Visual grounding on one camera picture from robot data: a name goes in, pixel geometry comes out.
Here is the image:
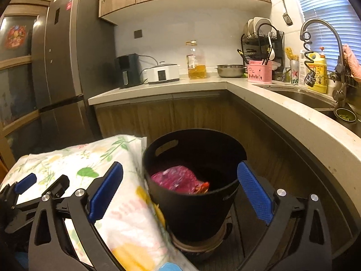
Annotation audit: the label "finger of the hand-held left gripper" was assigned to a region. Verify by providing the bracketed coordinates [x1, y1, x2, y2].
[11, 174, 70, 218]
[0, 173, 38, 204]

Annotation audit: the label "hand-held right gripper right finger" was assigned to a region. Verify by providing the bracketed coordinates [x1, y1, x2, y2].
[237, 161, 332, 271]

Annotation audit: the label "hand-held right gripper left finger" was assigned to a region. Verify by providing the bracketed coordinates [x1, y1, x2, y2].
[28, 161, 125, 271]

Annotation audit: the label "red plastic bag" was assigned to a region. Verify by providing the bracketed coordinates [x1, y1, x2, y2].
[194, 182, 211, 195]

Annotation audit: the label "black round bin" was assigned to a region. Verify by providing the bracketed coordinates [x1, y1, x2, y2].
[142, 128, 248, 242]

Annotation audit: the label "pink plastic bag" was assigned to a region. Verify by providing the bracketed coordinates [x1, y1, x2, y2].
[151, 166, 209, 195]

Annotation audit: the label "wooden door with glass panels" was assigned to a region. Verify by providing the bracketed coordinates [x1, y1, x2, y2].
[0, 0, 54, 170]

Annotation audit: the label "steel sink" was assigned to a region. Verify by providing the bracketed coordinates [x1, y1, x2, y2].
[254, 86, 361, 136]

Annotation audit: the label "sink strainer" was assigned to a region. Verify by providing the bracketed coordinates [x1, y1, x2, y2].
[333, 108, 358, 122]

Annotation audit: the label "pink utensil basket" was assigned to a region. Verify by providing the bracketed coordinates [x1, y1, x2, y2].
[247, 60, 273, 84]

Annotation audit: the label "black air fryer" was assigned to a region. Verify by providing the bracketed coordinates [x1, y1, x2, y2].
[114, 54, 141, 89]

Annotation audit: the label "dark steel refrigerator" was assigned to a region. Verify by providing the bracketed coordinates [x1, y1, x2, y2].
[31, 0, 117, 150]

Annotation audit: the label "steel mixing bowl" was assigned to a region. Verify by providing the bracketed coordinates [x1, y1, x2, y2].
[215, 64, 246, 78]

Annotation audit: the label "beer can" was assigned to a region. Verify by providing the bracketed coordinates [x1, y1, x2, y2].
[289, 60, 300, 86]

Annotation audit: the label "white rice cooker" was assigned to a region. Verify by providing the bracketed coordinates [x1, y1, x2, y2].
[147, 61, 180, 84]

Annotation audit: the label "yellow detergent bottle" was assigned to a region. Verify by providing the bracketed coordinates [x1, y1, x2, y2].
[307, 47, 328, 93]

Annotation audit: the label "cooking oil bottle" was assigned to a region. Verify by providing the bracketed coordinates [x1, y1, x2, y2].
[185, 41, 207, 80]

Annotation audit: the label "white ladle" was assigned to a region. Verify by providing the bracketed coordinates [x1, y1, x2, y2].
[266, 32, 276, 60]

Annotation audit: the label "red door decoration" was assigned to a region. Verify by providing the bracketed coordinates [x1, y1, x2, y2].
[3, 25, 27, 47]

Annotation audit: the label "black dish rack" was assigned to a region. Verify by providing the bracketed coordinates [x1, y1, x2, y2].
[241, 17, 285, 71]

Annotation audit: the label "pink cloth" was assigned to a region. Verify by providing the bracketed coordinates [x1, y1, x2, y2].
[342, 44, 361, 79]

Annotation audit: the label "steel kitchen faucet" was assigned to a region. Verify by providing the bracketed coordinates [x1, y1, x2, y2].
[300, 18, 349, 102]

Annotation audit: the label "hanging metal spatula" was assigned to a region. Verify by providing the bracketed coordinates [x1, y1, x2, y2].
[278, 0, 293, 26]

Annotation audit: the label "window blinds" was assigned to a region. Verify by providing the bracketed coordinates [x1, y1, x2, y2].
[293, 0, 361, 65]

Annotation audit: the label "black power cable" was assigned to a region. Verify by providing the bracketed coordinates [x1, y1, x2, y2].
[138, 55, 160, 84]

